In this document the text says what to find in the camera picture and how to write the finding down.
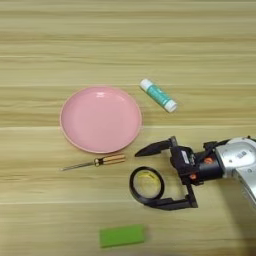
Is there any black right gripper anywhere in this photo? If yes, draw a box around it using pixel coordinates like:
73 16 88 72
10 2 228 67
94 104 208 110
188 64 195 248
134 135 226 212

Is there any black tape roll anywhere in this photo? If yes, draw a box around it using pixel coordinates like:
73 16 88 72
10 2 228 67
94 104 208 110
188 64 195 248
128 166 166 206

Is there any white green glue stick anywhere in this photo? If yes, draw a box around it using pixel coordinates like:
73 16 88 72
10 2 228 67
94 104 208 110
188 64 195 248
139 78 178 114

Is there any black box white label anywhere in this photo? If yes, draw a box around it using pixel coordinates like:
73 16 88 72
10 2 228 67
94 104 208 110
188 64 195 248
169 145 196 178

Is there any green rectangular block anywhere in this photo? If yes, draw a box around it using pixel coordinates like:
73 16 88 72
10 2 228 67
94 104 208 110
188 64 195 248
99 224 146 249

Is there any pink round plate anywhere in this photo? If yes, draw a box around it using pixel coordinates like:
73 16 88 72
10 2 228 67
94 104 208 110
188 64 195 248
59 85 143 155

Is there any wooden handle screwdriver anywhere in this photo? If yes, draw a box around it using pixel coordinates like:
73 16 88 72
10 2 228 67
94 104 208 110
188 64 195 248
60 153 127 172

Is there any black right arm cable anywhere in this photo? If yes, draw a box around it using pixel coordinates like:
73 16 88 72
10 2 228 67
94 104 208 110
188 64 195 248
203 139 233 150

